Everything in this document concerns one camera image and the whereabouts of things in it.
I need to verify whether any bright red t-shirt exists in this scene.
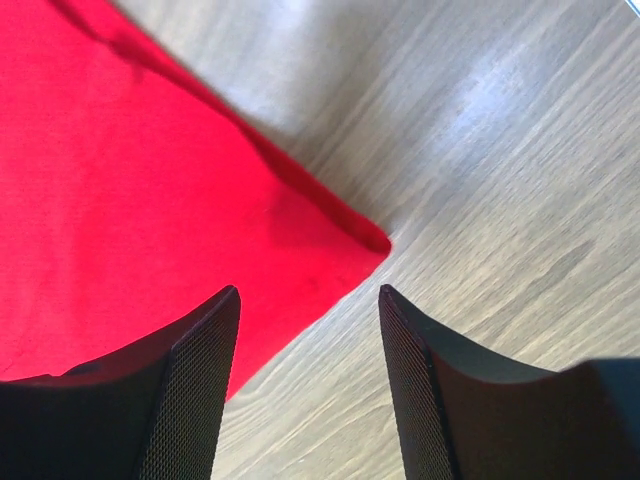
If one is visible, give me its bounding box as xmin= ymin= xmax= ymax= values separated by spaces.
xmin=1 ymin=1 xmax=391 ymax=393

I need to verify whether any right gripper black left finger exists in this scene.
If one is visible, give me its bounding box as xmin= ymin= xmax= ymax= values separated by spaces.
xmin=1 ymin=286 xmax=241 ymax=479

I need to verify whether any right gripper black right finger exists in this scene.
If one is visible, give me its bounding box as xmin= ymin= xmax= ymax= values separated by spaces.
xmin=378 ymin=285 xmax=639 ymax=479

